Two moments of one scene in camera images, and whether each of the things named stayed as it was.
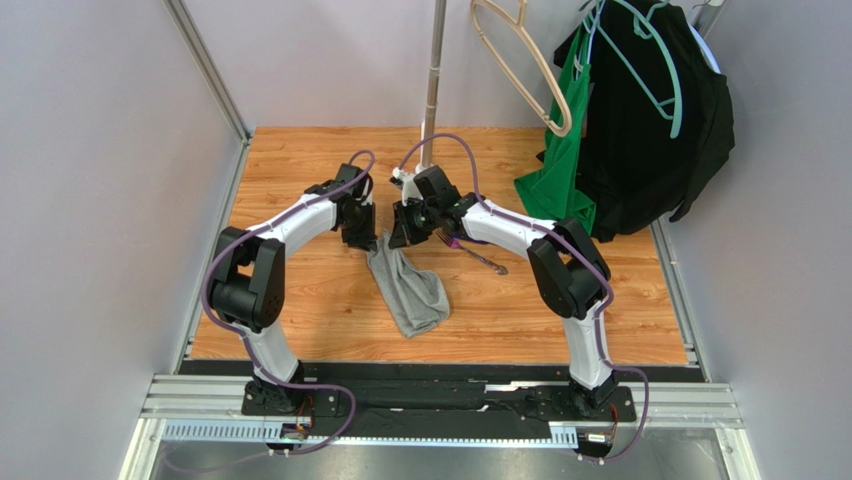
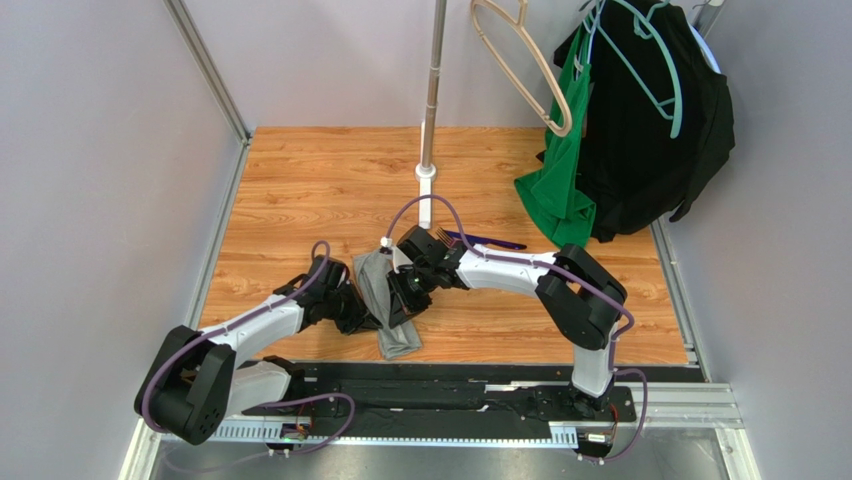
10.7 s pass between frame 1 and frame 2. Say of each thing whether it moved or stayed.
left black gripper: moved
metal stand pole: stayed
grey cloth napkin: moved
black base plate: stayed
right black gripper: moved
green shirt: stayed
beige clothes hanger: stayed
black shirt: stayed
